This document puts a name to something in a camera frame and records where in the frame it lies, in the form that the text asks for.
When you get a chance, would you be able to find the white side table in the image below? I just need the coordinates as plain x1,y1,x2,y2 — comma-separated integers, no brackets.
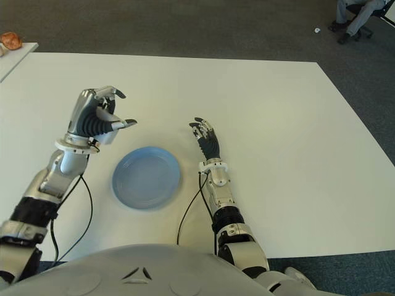
0,42,40,83

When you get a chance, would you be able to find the reddish brown bread roll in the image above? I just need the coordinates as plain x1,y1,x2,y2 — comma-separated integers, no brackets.
0,31,22,50

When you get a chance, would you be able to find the blue round plate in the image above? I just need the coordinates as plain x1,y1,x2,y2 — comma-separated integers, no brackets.
111,147,182,210

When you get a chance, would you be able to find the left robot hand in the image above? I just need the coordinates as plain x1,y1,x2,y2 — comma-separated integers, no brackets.
64,85,138,146

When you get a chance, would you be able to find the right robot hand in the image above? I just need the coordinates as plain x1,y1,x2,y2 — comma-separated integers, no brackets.
188,117,222,162

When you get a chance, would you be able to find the grey robot torso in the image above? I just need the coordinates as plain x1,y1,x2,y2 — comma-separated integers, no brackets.
0,243,275,296

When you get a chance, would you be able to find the black office chair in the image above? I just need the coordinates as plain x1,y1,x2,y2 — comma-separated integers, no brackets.
345,0,389,41

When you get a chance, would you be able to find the thin black cable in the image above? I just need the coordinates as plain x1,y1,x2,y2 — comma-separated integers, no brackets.
199,172,217,255
57,174,93,263
176,172,210,246
50,215,59,266

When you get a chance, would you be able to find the seated person in jeans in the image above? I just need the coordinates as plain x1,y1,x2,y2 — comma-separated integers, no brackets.
328,0,386,44

